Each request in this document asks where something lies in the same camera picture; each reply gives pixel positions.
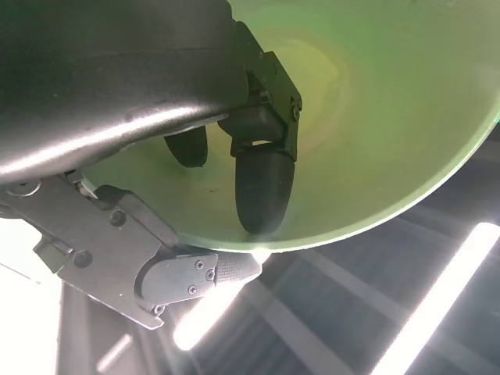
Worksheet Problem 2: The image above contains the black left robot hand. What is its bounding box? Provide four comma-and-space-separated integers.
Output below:
0, 0, 304, 329

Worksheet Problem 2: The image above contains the pale grey-green bowl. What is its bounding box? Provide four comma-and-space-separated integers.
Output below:
84, 0, 500, 253

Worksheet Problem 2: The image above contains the bright ceiling light strip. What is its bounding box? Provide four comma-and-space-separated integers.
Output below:
171, 249, 274, 351
373, 221, 500, 375

